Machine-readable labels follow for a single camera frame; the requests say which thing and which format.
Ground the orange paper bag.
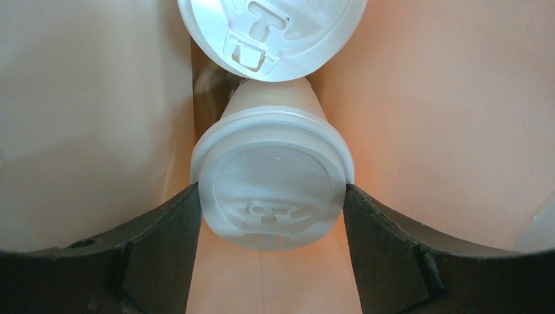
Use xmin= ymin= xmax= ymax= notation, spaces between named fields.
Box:
xmin=1 ymin=1 xmax=554 ymax=313

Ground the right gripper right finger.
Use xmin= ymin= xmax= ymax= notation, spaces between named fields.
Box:
xmin=343 ymin=184 xmax=554 ymax=313

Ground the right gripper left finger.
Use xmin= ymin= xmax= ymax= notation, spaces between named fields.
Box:
xmin=1 ymin=184 xmax=202 ymax=313

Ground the lidded white coffee cup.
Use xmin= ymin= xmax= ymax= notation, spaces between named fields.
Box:
xmin=190 ymin=77 xmax=355 ymax=251

